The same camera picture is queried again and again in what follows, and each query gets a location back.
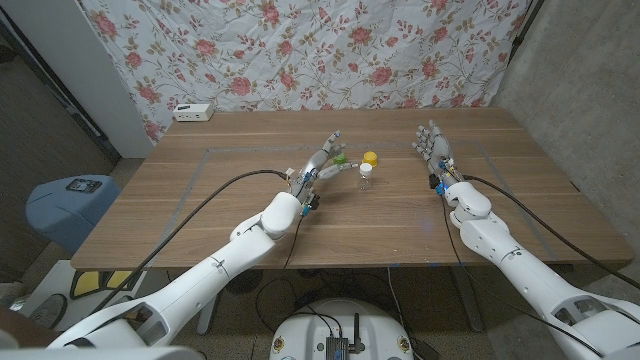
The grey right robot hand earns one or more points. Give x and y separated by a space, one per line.
437 152

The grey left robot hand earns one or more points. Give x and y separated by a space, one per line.
312 167

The clear medicine bottle white cap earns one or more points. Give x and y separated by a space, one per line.
365 175

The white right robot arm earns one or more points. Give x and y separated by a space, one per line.
525 275

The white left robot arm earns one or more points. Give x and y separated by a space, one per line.
210 275

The green plastic cup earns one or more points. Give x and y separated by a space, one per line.
339 159

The floral backdrop cloth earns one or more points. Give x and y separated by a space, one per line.
300 50

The white power strip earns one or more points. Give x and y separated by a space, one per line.
192 112

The grey table leg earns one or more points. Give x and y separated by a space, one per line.
467 300

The black backdrop pole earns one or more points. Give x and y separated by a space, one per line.
525 22

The white robot torso base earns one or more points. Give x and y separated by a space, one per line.
310 330

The white table leg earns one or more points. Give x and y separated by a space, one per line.
207 317

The black power brick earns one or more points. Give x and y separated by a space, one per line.
425 350

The black phone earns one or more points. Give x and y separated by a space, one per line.
83 185

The blue stool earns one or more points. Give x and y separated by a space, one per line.
70 215

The yellow and black mat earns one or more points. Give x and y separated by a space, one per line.
87 282

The grey shoe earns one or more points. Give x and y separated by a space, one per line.
47 311

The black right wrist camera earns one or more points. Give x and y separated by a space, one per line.
435 182

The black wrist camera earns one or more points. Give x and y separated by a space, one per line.
435 182
313 202

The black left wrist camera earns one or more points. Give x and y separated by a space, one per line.
313 202

